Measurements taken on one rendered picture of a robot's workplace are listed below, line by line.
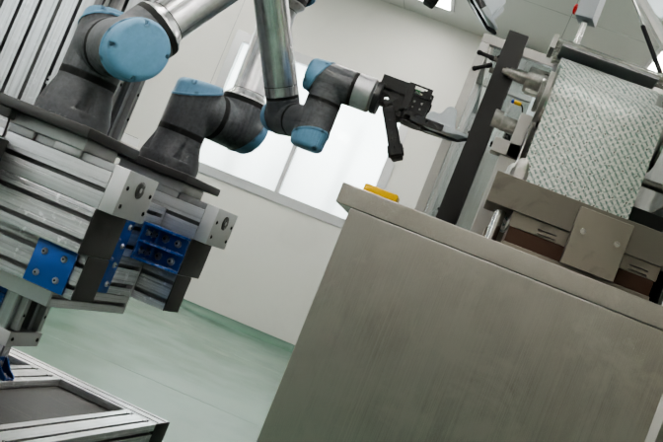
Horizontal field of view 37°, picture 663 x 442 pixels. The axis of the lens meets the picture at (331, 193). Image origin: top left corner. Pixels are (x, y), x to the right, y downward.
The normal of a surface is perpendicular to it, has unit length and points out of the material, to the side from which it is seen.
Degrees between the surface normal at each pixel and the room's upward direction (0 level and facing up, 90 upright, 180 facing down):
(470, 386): 90
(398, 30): 90
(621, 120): 90
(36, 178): 90
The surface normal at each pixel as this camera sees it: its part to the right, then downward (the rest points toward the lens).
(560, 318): -0.11, -0.11
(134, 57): 0.44, 0.24
